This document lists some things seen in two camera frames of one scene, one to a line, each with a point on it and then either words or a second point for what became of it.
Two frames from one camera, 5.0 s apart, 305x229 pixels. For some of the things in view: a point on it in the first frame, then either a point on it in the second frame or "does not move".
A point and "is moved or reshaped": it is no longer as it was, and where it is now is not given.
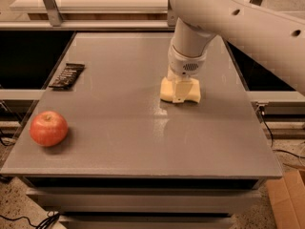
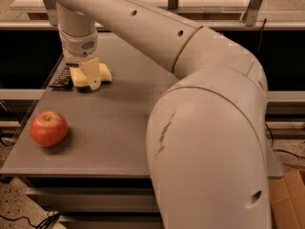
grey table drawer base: [144, 202] does not move
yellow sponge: [168, 91] is moved or reshaped
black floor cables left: [52, 218] does not move
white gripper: [184, 63] to [78, 47]
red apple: [49, 128] does not move
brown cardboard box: [287, 197] does not move
